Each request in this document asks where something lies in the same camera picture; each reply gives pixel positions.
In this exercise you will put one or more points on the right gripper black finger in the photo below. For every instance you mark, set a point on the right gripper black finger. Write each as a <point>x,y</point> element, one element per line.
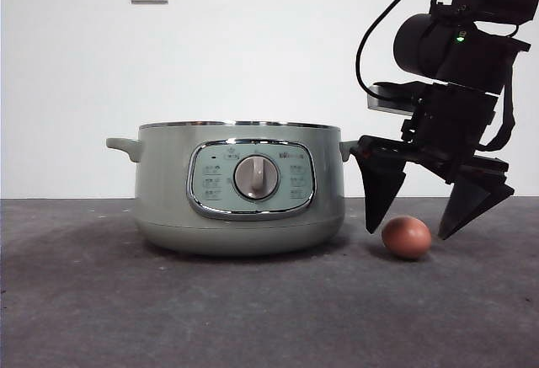
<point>379,191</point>
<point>471,204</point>

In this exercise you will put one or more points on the brown egg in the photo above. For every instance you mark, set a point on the brown egg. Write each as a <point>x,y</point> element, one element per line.
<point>406,237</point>

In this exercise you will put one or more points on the sage green electric pot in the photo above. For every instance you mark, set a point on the sage green electric pot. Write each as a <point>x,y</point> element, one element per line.
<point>168,199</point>

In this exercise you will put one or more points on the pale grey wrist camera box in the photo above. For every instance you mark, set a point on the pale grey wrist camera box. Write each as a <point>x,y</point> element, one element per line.
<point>387,100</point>

